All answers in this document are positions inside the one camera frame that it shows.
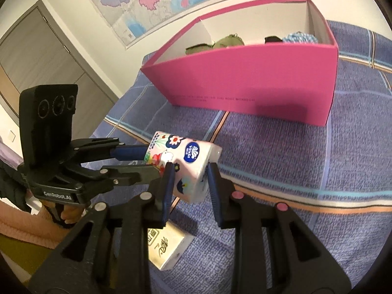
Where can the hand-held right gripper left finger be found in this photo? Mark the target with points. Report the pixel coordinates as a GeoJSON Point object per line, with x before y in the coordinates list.
{"type": "Point", "coordinates": [168, 186]}

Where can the blue checkered bed sheet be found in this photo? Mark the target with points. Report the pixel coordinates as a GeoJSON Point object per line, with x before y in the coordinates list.
{"type": "Point", "coordinates": [306, 159]}

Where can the person's left forearm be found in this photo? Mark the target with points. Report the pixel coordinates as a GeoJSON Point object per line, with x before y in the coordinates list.
{"type": "Point", "coordinates": [27, 223]}

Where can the dark cloth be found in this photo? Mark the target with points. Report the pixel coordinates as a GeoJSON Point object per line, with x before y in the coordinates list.
{"type": "Point", "coordinates": [12, 186]}

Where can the floral tissue packet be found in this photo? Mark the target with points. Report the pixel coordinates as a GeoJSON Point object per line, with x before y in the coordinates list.
{"type": "Point", "coordinates": [190, 159]}

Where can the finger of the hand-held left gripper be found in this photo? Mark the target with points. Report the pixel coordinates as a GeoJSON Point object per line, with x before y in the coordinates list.
{"type": "Point", "coordinates": [128, 152]}
{"type": "Point", "coordinates": [131, 176]}

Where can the grey wooden door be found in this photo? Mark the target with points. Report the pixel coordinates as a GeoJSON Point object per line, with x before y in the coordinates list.
{"type": "Point", "coordinates": [46, 52]}

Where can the white wall switch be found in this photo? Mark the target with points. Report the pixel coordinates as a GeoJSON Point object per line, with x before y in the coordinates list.
{"type": "Point", "coordinates": [12, 135]}

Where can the blue white knitted item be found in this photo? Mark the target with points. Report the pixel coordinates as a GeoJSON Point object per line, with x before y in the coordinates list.
{"type": "Point", "coordinates": [298, 37]}

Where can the green plush toy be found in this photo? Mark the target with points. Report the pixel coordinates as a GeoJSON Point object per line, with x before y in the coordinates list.
{"type": "Point", "coordinates": [228, 41]}

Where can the white gold tissue packet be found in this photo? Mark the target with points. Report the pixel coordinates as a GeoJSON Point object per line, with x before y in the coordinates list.
{"type": "Point", "coordinates": [171, 248]}

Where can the person's left hand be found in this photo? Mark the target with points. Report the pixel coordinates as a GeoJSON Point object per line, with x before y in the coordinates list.
{"type": "Point", "coordinates": [69, 215]}

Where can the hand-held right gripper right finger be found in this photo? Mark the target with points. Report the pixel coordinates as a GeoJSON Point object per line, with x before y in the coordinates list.
{"type": "Point", "coordinates": [214, 190]}

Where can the dark soft item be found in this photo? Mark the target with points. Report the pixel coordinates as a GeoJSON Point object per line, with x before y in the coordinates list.
{"type": "Point", "coordinates": [273, 39]}

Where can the pink cardboard box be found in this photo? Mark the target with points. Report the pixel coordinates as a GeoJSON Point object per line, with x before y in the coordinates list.
{"type": "Point", "coordinates": [260, 79]}

